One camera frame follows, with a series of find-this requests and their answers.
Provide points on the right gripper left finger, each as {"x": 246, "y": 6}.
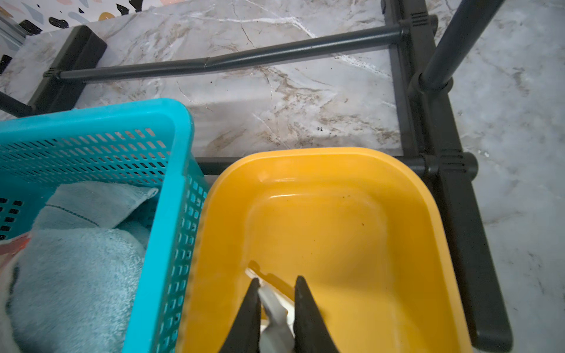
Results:
{"x": 244, "y": 334}

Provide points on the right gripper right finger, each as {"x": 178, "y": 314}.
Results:
{"x": 311, "y": 333}

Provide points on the grey clothespin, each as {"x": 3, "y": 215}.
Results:
{"x": 278, "y": 311}

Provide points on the light blue towel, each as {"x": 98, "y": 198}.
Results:
{"x": 72, "y": 288}

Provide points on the orange patterned towel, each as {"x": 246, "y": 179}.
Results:
{"x": 11, "y": 250}

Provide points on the yellow plastic bin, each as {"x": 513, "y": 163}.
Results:
{"x": 357, "y": 224}

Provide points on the teal plastic basket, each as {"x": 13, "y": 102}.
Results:
{"x": 145, "y": 143}

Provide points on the black clothes rack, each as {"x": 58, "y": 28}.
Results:
{"x": 422, "y": 75}

